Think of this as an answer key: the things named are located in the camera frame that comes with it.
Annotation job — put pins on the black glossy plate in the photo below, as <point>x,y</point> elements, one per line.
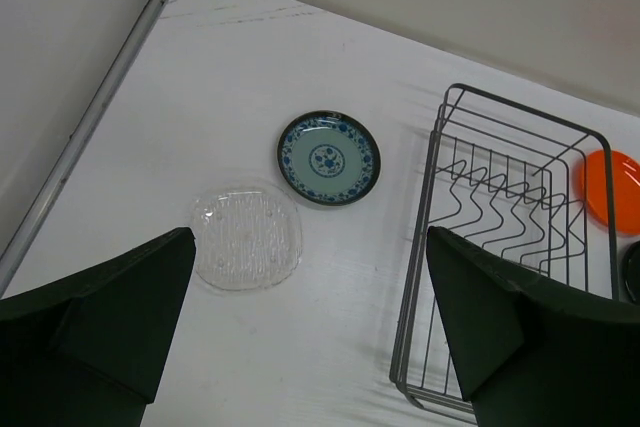
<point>630,271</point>

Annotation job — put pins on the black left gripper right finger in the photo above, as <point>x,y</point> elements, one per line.
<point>529,350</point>

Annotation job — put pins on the orange plastic plate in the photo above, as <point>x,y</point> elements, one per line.
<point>590,181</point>

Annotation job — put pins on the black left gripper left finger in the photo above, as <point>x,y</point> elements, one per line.
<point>90,349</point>

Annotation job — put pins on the aluminium table edge rail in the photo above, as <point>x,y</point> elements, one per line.
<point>76,142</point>

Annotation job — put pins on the grey wire dish rack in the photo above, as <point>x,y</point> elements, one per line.
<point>504,176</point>

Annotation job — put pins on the blue floral ceramic plate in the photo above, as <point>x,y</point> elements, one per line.
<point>328,158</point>

